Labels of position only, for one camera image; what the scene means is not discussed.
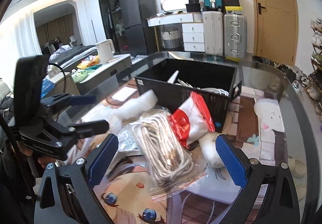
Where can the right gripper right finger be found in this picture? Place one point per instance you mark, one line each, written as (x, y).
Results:
(280, 203)

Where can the white foam sheet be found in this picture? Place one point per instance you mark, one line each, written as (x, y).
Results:
(136, 106)

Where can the anime print table mat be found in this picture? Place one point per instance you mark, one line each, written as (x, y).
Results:
(125, 191)

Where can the woven laundry basket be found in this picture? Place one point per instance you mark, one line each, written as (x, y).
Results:
(172, 37)

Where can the wooden shoe rack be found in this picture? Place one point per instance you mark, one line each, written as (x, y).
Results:
(313, 80)

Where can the white plush pillow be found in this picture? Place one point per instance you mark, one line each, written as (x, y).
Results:
(269, 114)

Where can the red white plastic bag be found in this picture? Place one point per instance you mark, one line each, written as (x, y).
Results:
(192, 120)

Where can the white electric kettle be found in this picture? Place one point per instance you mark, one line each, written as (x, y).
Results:
(105, 51)

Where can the white drawer desk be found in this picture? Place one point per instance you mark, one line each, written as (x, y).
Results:
(192, 28)

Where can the black handbag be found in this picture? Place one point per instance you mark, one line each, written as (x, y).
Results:
(193, 6)

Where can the white trash bin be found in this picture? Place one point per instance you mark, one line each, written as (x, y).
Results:
(258, 78)

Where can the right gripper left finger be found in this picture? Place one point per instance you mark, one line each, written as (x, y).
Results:
(66, 193)

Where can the white suitcase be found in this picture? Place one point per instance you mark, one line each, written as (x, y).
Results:
(213, 32)

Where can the left hand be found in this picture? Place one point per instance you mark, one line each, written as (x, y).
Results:
(43, 160)

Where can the oval mirror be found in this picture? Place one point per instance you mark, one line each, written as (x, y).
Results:
(174, 5)

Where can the black cardboard box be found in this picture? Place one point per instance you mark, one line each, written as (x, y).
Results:
(216, 83)

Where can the black refrigerator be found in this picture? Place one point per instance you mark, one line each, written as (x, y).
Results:
(140, 37)

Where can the silver aluminium suitcase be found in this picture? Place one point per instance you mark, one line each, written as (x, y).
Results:
(235, 35)

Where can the white printed plastic pouch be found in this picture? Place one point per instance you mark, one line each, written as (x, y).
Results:
(174, 80)

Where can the wooden door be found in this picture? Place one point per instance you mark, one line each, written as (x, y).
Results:
(276, 30)

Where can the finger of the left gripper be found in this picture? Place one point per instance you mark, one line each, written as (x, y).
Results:
(70, 99)
(75, 130)

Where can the stacked shoe boxes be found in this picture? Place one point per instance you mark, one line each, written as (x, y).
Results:
(232, 7)

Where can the grey side cabinet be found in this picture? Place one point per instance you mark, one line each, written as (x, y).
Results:
(105, 71)

